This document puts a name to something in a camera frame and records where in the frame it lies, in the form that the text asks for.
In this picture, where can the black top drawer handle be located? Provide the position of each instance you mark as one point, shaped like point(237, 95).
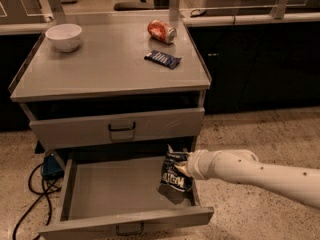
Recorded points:
point(111, 128)

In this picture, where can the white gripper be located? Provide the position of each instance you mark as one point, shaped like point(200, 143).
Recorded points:
point(195, 165)

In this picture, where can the black middle drawer handle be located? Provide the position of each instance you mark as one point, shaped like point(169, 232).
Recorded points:
point(128, 229)

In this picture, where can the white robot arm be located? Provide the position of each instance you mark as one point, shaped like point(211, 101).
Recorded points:
point(241, 166)

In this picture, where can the blue candy bar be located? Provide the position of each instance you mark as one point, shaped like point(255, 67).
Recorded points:
point(163, 59)

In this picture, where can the white ceramic bowl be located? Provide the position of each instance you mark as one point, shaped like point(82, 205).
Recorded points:
point(65, 37)

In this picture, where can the grey top drawer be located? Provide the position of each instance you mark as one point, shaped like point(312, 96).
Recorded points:
point(93, 130)

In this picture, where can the blue chip bag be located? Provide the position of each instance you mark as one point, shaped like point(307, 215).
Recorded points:
point(170, 175)

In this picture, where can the blue power box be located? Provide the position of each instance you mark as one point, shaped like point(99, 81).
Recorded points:
point(51, 169)

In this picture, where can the dark lower cabinets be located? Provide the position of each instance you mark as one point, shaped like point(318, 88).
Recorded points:
point(257, 67)

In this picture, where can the red soda can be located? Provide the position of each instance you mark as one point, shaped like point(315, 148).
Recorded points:
point(162, 31)

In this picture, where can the black drawer handle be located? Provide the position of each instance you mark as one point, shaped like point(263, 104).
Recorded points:
point(111, 128)
point(128, 229)

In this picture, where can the grey open middle drawer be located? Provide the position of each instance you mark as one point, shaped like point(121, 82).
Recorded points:
point(101, 191)

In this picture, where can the grey drawer cabinet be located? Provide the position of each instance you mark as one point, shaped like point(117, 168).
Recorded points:
point(108, 74)

